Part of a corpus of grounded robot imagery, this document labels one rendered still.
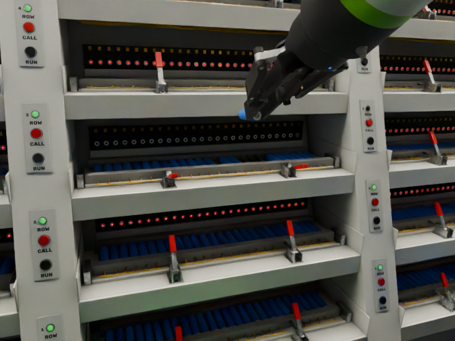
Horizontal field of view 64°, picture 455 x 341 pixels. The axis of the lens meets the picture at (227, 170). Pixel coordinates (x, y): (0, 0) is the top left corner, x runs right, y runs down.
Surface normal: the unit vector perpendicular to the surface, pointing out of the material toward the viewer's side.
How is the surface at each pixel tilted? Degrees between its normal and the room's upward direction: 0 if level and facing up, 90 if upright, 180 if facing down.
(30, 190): 90
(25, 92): 90
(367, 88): 90
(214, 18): 108
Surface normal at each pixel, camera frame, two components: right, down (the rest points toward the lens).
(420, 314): 0.03, -0.96
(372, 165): 0.31, -0.03
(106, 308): 0.32, 0.29
